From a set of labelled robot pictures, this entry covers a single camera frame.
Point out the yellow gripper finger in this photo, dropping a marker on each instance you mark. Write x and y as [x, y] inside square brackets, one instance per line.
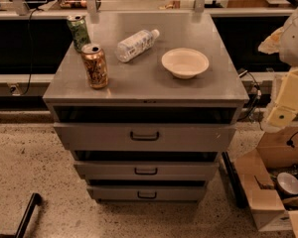
[285, 104]

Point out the grey top drawer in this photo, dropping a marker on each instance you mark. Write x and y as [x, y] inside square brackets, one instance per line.
[144, 137]

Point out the grey drawer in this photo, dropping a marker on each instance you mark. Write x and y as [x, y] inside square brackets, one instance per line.
[144, 137]
[146, 193]
[112, 170]

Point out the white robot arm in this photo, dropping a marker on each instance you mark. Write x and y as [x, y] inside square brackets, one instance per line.
[289, 41]

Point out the grey metal drawer cabinet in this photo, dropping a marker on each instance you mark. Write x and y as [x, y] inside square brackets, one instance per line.
[143, 91]

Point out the grey middle drawer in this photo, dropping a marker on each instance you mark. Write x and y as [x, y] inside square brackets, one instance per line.
[112, 170]

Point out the grey bottom drawer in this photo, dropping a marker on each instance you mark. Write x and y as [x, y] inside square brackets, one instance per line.
[146, 193]

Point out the brown cardboard box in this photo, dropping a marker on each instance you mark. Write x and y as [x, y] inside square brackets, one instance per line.
[272, 152]

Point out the silver metal bowl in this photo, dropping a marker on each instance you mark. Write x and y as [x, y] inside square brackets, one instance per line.
[287, 183]

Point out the white paper bowl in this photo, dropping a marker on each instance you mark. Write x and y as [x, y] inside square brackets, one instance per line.
[185, 63]

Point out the clear plastic water bottle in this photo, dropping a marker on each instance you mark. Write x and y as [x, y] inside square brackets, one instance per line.
[136, 44]

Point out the orange soda can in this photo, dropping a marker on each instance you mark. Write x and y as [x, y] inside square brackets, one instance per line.
[93, 57]

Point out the green soda can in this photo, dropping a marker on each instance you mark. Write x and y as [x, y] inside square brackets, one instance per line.
[78, 28]

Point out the black chair leg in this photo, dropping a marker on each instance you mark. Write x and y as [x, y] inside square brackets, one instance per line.
[35, 200]

